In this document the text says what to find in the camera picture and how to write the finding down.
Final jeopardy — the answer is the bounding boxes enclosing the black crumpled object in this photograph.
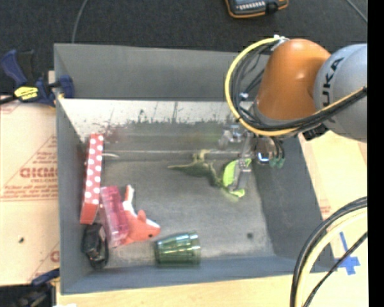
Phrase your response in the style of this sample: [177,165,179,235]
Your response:
[81,222,110,270]

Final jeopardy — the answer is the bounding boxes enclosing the dark green plastic cup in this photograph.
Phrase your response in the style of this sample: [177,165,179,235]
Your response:
[154,232,202,265]

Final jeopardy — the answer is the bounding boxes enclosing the grey metal bin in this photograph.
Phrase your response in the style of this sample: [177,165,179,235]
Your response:
[53,43,336,295]

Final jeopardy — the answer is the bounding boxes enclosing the red white-dotted box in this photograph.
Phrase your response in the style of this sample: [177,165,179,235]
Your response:
[79,133,105,226]

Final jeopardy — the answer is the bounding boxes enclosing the lime green soft toy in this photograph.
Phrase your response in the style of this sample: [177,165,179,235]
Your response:
[221,157,253,200]

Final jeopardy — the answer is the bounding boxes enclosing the pink clear plastic box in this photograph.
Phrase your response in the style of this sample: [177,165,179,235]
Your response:
[99,185,129,248]

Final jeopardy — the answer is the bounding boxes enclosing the orange toy fox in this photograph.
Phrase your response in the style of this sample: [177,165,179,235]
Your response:
[121,184,161,246]

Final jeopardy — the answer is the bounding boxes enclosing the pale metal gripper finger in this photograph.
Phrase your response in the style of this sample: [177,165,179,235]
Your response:
[234,160,253,193]

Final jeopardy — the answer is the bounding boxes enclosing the green toy dinosaur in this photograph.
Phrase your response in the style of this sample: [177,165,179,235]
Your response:
[167,150,224,188]

